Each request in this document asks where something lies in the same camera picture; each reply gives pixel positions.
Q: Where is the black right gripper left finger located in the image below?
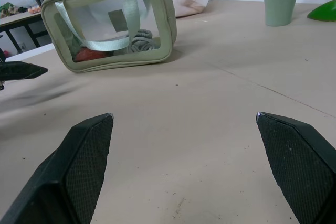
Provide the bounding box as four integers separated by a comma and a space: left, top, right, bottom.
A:
0, 113, 115, 224

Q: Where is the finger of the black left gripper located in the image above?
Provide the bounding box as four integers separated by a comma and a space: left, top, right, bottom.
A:
0, 60, 49, 81

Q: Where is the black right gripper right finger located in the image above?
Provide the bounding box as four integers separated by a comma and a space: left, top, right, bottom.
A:
255, 112, 336, 224

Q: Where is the red object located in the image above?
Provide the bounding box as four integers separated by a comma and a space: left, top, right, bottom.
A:
74, 47, 110, 62

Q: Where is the clear green-trimmed toiletry bag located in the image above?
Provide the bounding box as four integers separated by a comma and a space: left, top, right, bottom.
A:
40, 0, 178, 74

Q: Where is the black framed side table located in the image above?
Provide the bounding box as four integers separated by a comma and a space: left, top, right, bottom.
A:
0, 11, 53, 55

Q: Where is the grey rolled cloth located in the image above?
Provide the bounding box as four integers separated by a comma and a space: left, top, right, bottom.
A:
125, 29, 161, 56

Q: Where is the bright green plastic object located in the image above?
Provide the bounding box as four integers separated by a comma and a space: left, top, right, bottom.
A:
307, 0, 336, 23

